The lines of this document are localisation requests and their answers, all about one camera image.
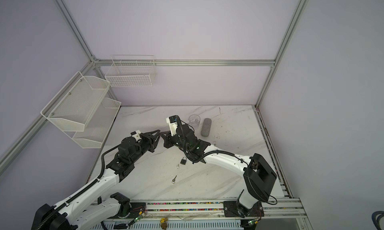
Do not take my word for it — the upper white mesh shelf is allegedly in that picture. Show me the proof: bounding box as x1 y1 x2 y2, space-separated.
41 72 111 132

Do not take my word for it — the clear plastic cup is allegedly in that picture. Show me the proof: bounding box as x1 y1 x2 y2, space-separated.
189 114 201 128

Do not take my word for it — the grey oblong sponge block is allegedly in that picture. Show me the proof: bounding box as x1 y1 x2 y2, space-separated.
201 118 212 137

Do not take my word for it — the white wire basket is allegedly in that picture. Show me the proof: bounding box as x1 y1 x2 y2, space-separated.
105 55 157 87

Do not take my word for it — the white mesh shelf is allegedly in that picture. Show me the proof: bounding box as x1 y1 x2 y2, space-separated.
72 98 121 149
41 72 111 132

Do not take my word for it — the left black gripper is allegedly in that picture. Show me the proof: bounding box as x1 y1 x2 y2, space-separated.
130 129 160 164

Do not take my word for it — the aluminium frame rail base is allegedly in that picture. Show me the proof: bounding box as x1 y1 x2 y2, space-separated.
53 196 313 230

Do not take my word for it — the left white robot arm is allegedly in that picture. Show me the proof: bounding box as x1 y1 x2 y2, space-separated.
32 130 160 230

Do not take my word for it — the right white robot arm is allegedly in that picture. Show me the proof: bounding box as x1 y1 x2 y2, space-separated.
161 115 278 211

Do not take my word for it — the black padlock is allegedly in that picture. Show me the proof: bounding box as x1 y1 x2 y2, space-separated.
180 157 188 165

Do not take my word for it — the lower white mesh shelf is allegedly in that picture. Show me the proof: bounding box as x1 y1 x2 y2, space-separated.
72 98 121 149

